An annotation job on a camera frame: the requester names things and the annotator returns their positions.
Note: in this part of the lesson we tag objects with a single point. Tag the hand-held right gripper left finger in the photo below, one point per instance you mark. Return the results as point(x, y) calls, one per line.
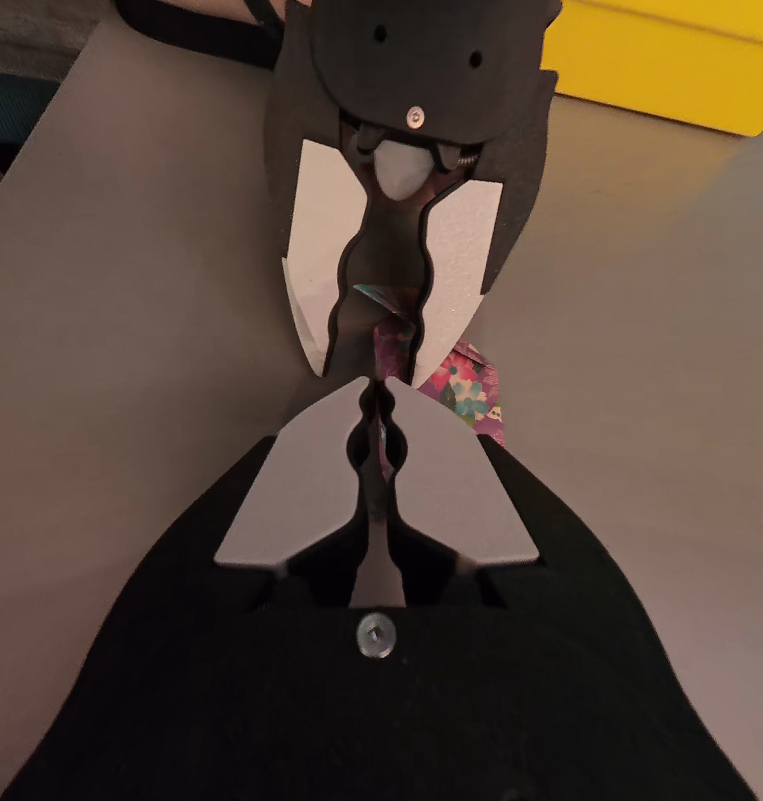
point(294, 494)

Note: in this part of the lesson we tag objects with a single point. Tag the purple floral origami paper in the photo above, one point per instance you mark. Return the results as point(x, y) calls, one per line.
point(463, 388)

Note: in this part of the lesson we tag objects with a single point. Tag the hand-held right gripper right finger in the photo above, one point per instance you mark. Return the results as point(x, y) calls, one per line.
point(463, 494)

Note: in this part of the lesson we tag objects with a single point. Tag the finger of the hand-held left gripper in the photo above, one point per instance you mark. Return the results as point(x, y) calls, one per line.
point(460, 263)
point(319, 238)

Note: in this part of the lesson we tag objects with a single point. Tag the yellow plastic bin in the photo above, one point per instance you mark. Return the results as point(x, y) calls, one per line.
point(669, 56)

